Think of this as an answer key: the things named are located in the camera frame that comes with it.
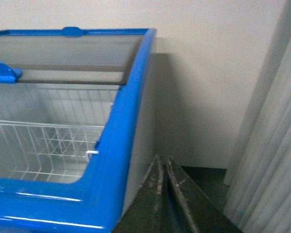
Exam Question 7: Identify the white wire freezer basket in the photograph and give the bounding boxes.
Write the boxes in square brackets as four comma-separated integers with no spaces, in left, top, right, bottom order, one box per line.
[0,83,119,183]

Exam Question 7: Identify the sliding glass lid blue handle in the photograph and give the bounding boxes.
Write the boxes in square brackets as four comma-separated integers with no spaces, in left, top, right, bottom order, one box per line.
[0,62,129,85]

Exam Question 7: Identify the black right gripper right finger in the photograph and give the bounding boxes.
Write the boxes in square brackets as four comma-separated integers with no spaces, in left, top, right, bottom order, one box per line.
[166,157,242,233]

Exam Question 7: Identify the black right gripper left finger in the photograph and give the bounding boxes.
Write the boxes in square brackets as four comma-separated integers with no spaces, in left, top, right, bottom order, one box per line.
[113,155,177,233]

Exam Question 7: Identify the white blue chest freezer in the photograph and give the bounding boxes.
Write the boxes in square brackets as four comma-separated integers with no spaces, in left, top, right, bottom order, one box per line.
[0,30,157,233]

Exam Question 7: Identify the white curtain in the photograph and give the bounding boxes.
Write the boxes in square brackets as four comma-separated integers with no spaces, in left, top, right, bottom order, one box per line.
[224,0,291,233]

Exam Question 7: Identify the rear glass lid blue handle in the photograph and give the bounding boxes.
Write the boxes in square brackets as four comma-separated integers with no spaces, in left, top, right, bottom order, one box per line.
[0,27,155,37]

